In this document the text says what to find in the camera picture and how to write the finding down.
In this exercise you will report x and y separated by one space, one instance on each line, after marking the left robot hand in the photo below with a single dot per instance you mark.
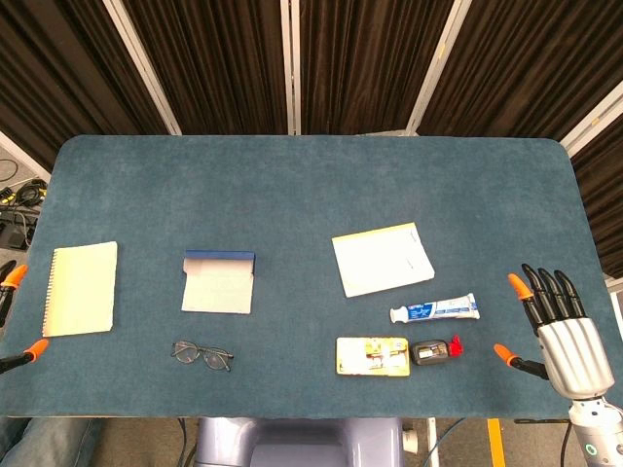
14 277

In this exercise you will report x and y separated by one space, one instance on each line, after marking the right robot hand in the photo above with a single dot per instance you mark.
574 355

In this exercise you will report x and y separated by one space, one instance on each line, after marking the black-rimmed eyeglasses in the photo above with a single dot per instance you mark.
185 351

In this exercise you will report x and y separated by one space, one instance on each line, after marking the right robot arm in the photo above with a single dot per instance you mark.
596 438

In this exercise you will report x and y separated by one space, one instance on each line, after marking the black foot pedal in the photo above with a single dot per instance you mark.
12 236

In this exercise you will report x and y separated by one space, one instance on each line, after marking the yellow spiral notebook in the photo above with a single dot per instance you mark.
80 292

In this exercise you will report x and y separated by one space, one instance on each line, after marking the white blue toothpaste tube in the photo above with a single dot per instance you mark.
438 309

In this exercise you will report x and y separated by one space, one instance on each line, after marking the black container red cap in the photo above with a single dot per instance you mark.
428 352

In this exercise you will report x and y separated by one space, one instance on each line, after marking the black curtain partition panel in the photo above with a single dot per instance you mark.
603 194
370 63
525 63
209 63
58 73

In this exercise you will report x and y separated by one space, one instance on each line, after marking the white table leg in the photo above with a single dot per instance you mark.
432 442

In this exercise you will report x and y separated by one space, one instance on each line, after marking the blue jeans leg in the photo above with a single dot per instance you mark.
44 442

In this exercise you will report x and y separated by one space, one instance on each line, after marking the yellow curry box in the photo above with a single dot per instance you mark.
372 357

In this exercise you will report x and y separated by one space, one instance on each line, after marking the white notepad yellow binding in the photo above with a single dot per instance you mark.
379 262

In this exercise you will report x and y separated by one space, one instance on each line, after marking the lavender robot torso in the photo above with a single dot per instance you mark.
302 442

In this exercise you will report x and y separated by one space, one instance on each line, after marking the blue felt table mat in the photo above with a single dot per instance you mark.
292 194

